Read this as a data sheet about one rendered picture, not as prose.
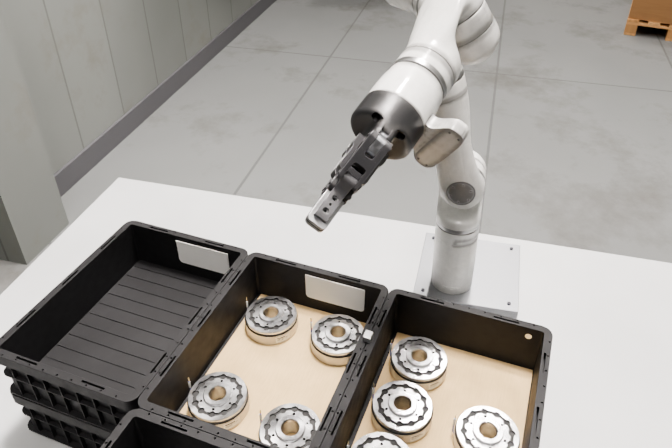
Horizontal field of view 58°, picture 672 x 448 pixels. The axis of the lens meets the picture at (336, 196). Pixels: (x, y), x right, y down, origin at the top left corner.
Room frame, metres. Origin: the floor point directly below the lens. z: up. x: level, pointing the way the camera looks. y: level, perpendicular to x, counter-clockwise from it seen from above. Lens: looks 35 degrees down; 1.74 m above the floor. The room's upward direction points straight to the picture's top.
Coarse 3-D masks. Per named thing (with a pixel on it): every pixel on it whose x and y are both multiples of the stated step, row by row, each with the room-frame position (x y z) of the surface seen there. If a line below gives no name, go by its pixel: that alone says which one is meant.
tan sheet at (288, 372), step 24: (312, 312) 0.89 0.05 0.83; (240, 336) 0.83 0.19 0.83; (216, 360) 0.77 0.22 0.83; (240, 360) 0.77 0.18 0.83; (264, 360) 0.77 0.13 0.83; (288, 360) 0.77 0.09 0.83; (312, 360) 0.77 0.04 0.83; (264, 384) 0.71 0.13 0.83; (288, 384) 0.71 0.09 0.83; (312, 384) 0.71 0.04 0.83; (336, 384) 0.71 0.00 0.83; (264, 408) 0.66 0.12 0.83; (312, 408) 0.66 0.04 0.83; (240, 432) 0.61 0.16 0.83
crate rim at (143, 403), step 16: (256, 256) 0.95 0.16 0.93; (272, 256) 0.95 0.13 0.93; (240, 272) 0.90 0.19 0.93; (320, 272) 0.90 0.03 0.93; (224, 288) 0.86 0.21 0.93; (384, 288) 0.86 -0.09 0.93; (368, 320) 0.77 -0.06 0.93; (192, 336) 0.73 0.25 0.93; (176, 352) 0.70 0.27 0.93; (352, 368) 0.67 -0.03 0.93; (144, 400) 0.60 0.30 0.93; (336, 400) 0.60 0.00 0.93; (176, 416) 0.57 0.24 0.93; (208, 432) 0.55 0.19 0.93; (224, 432) 0.55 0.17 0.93; (320, 432) 0.55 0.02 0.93
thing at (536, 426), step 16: (384, 304) 0.81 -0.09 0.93; (432, 304) 0.82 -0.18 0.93; (448, 304) 0.81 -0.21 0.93; (384, 320) 0.77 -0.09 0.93; (496, 320) 0.77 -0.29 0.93; (512, 320) 0.77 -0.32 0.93; (544, 336) 0.74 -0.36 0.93; (368, 352) 0.70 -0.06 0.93; (544, 352) 0.70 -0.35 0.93; (544, 368) 0.67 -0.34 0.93; (352, 384) 0.63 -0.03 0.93; (544, 384) 0.63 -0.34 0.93; (544, 400) 0.60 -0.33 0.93; (336, 416) 0.57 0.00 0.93; (336, 432) 0.55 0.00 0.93
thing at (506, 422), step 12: (480, 408) 0.64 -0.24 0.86; (492, 408) 0.64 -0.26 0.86; (468, 420) 0.62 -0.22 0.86; (504, 420) 0.62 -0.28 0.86; (456, 432) 0.59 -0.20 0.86; (468, 432) 0.59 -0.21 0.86; (504, 432) 0.59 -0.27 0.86; (516, 432) 0.59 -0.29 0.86; (468, 444) 0.57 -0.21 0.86; (480, 444) 0.57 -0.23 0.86; (504, 444) 0.57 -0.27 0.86; (516, 444) 0.57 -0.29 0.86
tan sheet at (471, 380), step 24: (408, 336) 0.83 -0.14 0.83; (456, 360) 0.77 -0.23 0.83; (480, 360) 0.77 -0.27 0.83; (456, 384) 0.71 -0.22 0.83; (480, 384) 0.71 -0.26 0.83; (504, 384) 0.71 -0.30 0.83; (528, 384) 0.71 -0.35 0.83; (456, 408) 0.66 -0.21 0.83; (504, 408) 0.66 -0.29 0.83; (360, 432) 0.61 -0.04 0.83; (432, 432) 0.61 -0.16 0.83
